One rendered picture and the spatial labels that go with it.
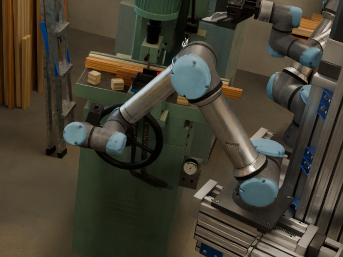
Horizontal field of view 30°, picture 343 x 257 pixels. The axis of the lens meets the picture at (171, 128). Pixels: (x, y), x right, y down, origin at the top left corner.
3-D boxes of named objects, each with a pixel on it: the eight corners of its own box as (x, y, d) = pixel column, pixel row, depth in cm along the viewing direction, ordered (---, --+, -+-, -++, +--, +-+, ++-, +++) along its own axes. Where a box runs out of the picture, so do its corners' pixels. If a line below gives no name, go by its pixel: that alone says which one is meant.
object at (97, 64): (84, 67, 270) (85, 58, 268) (86, 65, 272) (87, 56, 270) (240, 99, 266) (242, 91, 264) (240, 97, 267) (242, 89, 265)
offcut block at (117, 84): (121, 86, 261) (122, 78, 259) (123, 90, 258) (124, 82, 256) (110, 86, 259) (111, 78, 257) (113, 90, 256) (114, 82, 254)
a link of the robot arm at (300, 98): (310, 131, 248) (319, 101, 241) (284, 115, 256) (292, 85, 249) (328, 124, 255) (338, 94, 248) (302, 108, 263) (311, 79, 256)
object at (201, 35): (179, 57, 278) (184, 31, 272) (182, 51, 284) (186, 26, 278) (201, 61, 278) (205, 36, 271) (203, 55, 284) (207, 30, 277)
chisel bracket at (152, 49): (138, 63, 261) (141, 45, 257) (145, 50, 273) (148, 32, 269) (156, 68, 260) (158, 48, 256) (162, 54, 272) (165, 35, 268)
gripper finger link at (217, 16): (202, 13, 230) (225, 3, 231) (201, 20, 236) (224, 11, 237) (205, 20, 229) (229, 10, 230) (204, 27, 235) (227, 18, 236)
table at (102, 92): (66, 106, 252) (67, 93, 249) (88, 74, 278) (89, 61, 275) (217, 139, 248) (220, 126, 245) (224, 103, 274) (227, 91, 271)
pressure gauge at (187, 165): (180, 176, 263) (184, 160, 259) (182, 171, 266) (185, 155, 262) (195, 180, 262) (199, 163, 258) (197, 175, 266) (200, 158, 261)
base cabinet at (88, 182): (69, 253, 302) (79, 125, 266) (101, 184, 352) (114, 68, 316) (161, 274, 299) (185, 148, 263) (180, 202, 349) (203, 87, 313)
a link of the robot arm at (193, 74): (287, 178, 207) (205, 36, 190) (284, 205, 195) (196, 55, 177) (254, 190, 212) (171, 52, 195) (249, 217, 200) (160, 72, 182)
